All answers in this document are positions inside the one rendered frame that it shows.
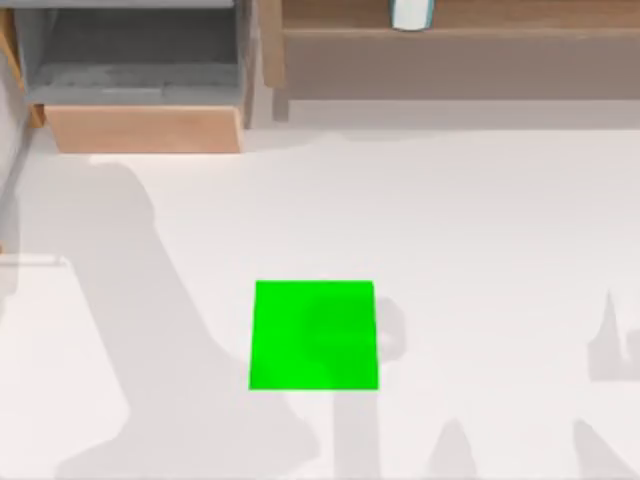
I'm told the wooden open shelf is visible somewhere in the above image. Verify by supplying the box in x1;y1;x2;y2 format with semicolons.
263;0;640;123

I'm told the pale wooden drawer front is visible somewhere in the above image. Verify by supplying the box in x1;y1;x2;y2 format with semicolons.
43;104;243;154

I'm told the white and teal cup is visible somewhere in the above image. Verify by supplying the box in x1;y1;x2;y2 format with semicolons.
388;0;436;33

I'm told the flat green square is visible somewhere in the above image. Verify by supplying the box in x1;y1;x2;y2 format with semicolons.
248;279;380;392

